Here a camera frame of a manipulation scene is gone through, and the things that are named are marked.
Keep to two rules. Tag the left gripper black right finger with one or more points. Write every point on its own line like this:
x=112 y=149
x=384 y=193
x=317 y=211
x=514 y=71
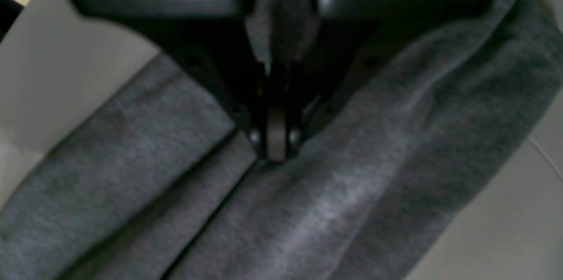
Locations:
x=352 y=39

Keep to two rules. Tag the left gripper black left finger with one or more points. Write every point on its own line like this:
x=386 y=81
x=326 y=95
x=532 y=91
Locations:
x=208 y=39

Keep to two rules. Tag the grey T-shirt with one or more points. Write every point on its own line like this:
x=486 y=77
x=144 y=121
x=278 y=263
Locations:
x=160 y=183

